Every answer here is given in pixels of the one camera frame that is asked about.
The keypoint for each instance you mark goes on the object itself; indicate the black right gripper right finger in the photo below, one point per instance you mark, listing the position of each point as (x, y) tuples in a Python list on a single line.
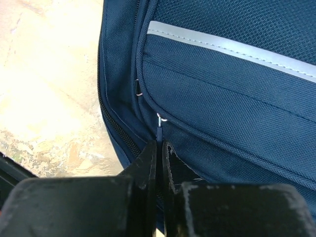
[(194, 207)]

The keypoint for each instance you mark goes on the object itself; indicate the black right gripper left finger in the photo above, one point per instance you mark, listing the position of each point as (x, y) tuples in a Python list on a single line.
[(105, 206)]

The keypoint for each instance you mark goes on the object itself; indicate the navy blue student backpack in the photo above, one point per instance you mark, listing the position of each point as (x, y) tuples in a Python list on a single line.
[(234, 82)]

